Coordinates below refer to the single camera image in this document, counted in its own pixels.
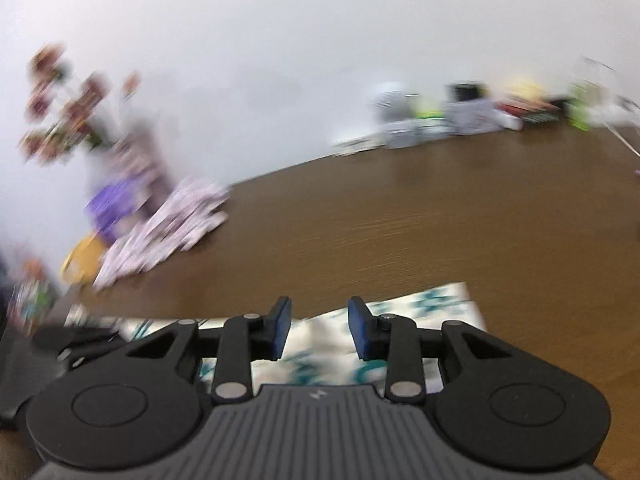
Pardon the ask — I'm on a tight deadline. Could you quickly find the green and white small box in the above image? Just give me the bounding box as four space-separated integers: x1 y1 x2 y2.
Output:
414 104 449 137

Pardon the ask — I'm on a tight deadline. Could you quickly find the dried rose bouquet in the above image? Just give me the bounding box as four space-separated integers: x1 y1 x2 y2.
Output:
17 41 144 164

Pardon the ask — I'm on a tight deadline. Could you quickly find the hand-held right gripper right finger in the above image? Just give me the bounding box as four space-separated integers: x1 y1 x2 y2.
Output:
347 296 516 405

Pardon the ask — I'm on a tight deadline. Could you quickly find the fuzzy pink vase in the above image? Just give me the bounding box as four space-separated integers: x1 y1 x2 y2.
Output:
92 114 174 222

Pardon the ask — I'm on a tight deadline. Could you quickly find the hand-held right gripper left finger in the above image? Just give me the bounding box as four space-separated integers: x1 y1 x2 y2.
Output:
125 296 293 405

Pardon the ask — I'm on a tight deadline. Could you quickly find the grey tin box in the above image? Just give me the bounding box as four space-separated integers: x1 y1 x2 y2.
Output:
444 99 502 137

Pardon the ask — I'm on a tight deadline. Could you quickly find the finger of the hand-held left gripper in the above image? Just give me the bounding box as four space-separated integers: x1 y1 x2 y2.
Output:
31 326 129 369

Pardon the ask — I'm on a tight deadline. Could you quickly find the purple tissue pack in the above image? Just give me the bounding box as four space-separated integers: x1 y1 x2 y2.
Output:
84 179 152 242

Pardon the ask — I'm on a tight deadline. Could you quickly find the pink floral cloth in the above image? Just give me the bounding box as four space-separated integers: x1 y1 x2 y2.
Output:
91 176 232 292

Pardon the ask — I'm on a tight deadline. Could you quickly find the green liquid bottle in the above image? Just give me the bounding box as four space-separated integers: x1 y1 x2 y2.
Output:
566 81 594 132

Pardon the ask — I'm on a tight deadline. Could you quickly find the yellow round container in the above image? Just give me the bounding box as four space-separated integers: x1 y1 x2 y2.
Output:
501 76 544 104

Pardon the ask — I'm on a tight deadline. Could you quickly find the black charger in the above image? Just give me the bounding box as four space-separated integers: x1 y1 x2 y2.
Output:
446 81 489 104

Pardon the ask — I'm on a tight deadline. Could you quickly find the cream dress with teal flowers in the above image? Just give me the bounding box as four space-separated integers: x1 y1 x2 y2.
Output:
65 280 489 397

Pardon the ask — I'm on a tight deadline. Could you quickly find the yellow mug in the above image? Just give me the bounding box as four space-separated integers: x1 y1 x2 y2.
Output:
59 231 109 287

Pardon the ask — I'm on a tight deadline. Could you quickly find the black and red box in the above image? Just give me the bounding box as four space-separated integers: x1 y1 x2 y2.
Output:
519 104 569 132

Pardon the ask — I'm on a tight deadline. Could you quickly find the white cable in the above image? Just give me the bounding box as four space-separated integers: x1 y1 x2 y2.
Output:
599 119 640 162

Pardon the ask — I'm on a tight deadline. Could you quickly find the white robot-shaped speaker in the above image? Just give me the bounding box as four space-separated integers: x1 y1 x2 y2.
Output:
366 81 419 149

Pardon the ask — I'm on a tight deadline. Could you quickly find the clear rack with small items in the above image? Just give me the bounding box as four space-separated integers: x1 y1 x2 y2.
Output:
0 249 59 337

